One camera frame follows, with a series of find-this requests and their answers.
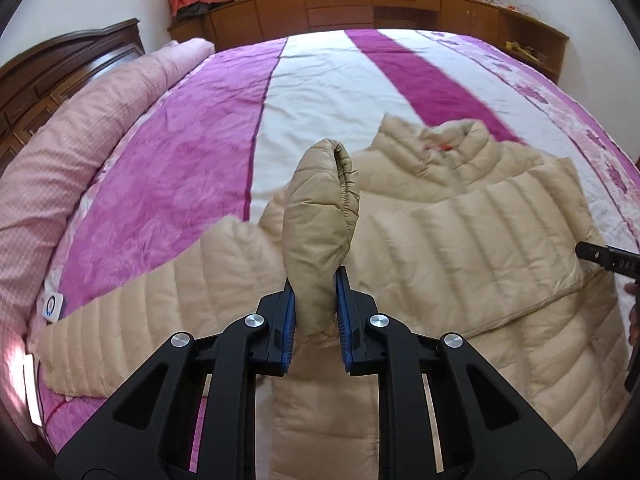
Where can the beige down jacket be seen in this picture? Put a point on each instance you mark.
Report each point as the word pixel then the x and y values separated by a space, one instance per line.
pixel 450 240

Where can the purple white striped bed cover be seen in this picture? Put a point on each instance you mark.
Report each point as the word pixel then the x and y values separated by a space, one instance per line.
pixel 200 160

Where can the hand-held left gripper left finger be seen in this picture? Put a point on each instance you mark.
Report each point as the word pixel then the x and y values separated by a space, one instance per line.
pixel 287 330

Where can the long wooden cabinet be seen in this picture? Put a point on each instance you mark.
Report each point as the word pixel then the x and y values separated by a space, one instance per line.
pixel 350 10

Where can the yellow things on shelf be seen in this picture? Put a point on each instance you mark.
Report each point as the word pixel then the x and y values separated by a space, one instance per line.
pixel 520 50

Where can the white flat device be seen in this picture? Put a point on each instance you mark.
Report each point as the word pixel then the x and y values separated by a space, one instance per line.
pixel 31 385

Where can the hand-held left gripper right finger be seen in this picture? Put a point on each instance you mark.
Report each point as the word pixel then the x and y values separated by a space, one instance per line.
pixel 345 330

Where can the pink rolled quilt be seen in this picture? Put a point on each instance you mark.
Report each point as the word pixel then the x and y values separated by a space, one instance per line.
pixel 75 160

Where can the person's right hand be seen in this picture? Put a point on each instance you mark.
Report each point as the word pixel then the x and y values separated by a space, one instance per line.
pixel 634 320

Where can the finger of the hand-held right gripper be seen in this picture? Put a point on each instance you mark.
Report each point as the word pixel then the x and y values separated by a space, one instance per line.
pixel 607 257

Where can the dark wooden headboard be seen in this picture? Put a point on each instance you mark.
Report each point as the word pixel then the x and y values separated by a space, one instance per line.
pixel 45 75

